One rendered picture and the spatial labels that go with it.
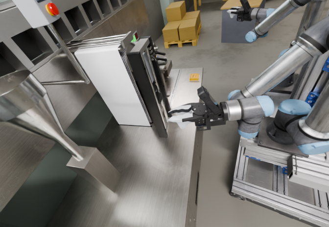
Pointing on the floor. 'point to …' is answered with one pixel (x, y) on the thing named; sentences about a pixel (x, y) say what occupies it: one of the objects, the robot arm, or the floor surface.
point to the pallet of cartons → (181, 25)
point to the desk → (259, 3)
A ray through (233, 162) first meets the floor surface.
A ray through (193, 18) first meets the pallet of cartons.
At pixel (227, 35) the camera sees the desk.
